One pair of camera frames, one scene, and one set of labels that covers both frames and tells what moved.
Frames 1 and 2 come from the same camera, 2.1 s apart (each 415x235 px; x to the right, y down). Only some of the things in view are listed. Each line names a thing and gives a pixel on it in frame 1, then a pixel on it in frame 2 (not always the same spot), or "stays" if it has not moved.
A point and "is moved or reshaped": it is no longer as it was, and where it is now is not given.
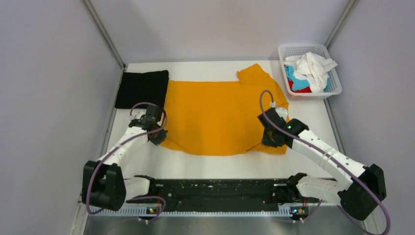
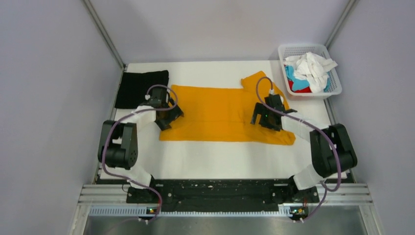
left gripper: [160, 138] → [175, 113]
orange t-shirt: [221, 118] is moved or reshaped
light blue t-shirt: [298, 83] stays
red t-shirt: [305, 89] stays
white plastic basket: [296, 49] stays
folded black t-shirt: [135, 87] stays
